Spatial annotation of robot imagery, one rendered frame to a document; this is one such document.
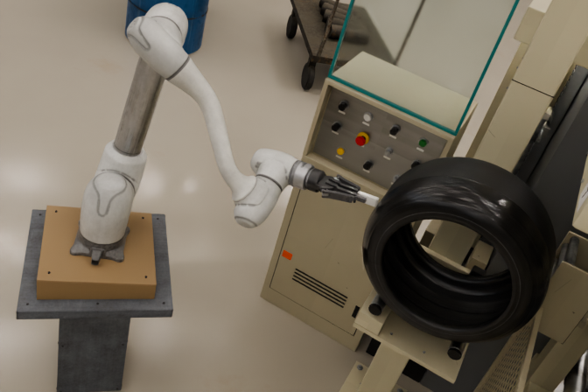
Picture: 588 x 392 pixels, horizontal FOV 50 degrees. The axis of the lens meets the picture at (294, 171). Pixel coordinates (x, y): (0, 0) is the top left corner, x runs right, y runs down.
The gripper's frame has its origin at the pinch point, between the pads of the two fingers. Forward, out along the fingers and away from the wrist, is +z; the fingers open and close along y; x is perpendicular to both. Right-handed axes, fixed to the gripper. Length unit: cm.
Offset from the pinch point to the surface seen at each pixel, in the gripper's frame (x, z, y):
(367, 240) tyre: 7.4, 5.4, -10.3
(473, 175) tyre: -19.3, 29.1, 1.4
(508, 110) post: -31, 31, 26
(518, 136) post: -23, 36, 26
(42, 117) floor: 86, -241, 88
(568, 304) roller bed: 25, 68, 19
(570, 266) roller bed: 11, 64, 19
